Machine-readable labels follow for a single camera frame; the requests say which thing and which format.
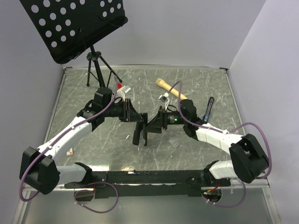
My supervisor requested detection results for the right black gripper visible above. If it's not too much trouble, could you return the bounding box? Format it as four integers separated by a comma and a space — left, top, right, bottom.
144, 106, 187, 133

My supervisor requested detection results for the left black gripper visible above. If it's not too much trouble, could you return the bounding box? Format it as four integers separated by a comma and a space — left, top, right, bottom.
103, 98, 144, 122

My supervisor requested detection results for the black stapler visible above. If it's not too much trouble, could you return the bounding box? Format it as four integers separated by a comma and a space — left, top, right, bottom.
132, 113, 148, 146

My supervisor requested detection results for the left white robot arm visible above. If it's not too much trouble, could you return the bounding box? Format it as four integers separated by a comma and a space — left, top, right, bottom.
20, 88, 143, 195

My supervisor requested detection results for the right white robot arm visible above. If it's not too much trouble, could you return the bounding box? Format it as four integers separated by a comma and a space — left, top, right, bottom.
144, 99, 271, 186

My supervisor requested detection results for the grey staple strip block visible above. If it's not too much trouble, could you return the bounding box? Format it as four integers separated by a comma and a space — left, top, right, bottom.
169, 138, 179, 147

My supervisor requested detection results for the beige toy microphone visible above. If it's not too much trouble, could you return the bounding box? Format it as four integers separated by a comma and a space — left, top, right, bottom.
156, 78, 187, 100

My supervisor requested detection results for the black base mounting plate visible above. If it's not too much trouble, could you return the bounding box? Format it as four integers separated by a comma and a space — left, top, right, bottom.
64, 170, 231, 199

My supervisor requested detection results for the small staple box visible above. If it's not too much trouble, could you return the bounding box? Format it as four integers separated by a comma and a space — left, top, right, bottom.
66, 147, 74, 156

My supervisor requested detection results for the black perforated music stand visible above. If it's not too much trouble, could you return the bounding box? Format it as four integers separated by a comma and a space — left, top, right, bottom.
21, 0, 128, 87

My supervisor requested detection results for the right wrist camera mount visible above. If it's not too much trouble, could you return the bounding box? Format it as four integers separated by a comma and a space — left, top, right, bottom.
158, 92, 170, 111

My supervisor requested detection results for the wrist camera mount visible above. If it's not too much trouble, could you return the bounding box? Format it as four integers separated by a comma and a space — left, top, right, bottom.
116, 83, 131, 100
158, 92, 170, 111

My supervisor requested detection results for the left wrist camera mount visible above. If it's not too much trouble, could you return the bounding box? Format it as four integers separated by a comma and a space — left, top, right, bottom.
116, 83, 131, 100

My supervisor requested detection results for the aluminium table frame rail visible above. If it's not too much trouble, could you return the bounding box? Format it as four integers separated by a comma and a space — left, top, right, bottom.
11, 66, 67, 224

